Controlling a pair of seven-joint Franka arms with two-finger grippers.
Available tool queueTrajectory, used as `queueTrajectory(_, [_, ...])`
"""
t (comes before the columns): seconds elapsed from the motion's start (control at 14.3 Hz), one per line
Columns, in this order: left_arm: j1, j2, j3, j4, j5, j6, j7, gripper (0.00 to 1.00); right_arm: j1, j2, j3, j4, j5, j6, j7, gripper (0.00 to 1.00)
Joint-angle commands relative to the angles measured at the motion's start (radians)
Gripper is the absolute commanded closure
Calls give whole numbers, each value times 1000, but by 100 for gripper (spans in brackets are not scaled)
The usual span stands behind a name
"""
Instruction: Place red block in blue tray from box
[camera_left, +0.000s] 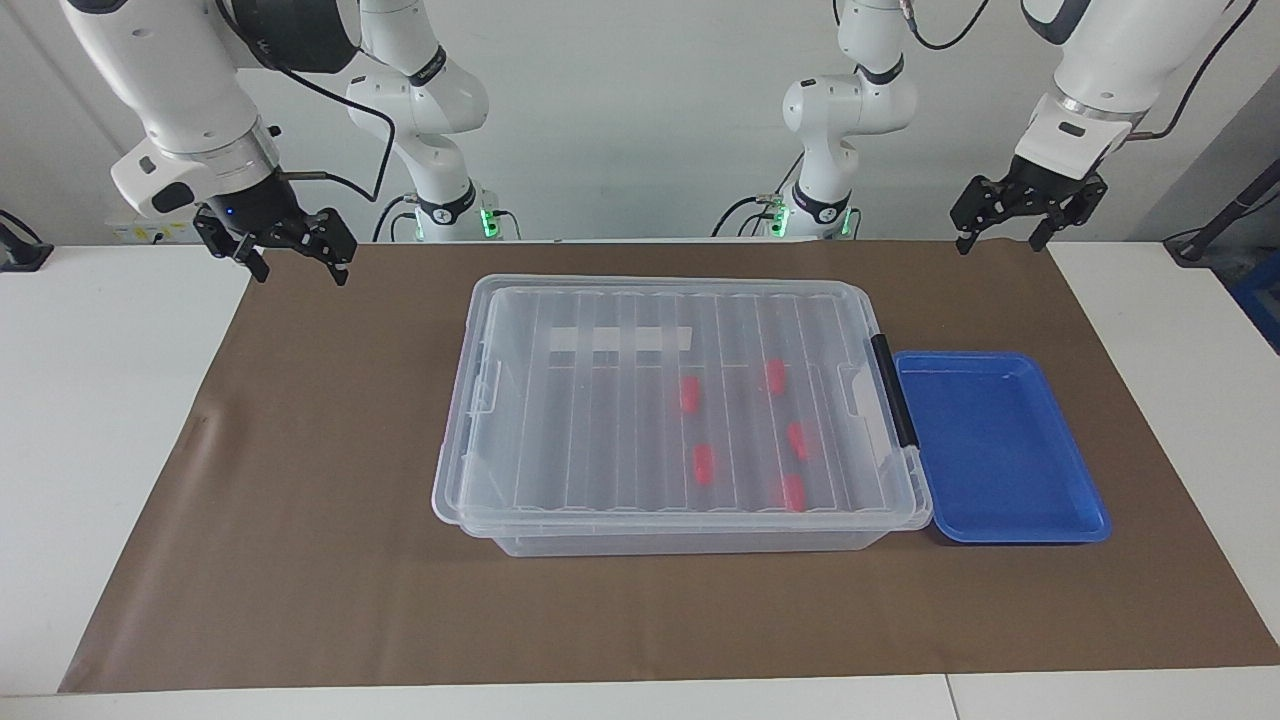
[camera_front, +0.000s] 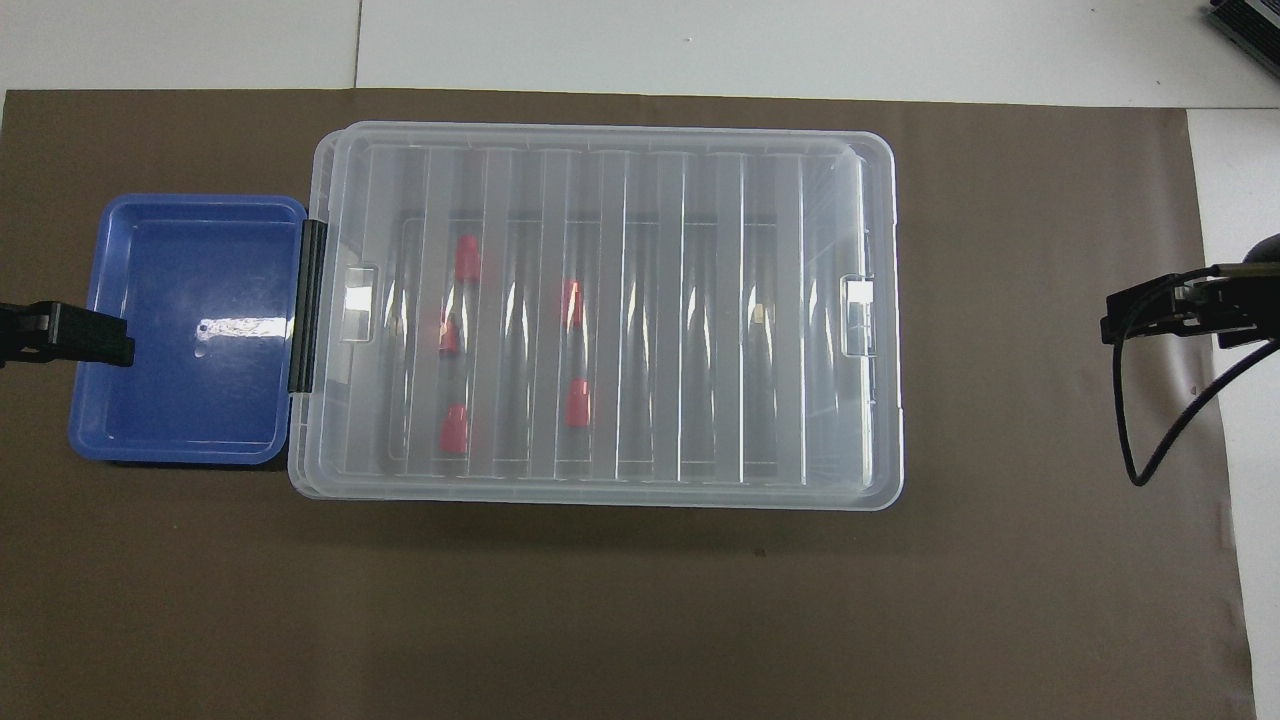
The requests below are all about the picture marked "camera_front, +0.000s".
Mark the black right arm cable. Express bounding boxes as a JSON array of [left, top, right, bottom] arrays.
[[1113, 270, 1280, 487]]

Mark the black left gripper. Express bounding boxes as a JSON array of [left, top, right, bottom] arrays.
[[0, 302, 136, 368]]

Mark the blue plastic tray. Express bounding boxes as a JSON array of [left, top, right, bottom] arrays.
[[68, 193, 309, 467]]

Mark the clear ribbed plastic lid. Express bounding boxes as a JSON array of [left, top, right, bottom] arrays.
[[288, 120, 906, 513]]

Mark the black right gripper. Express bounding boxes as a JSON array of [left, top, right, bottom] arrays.
[[1100, 262, 1280, 351]]

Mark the brown paper table mat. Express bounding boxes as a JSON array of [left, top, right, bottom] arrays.
[[0, 88, 1259, 720]]

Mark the clear plastic storage box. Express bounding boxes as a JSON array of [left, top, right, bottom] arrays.
[[288, 128, 904, 506]]

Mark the black box latch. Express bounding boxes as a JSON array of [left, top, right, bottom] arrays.
[[288, 220, 329, 393]]

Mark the black ribbed device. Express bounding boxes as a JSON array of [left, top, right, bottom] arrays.
[[1205, 0, 1280, 63]]

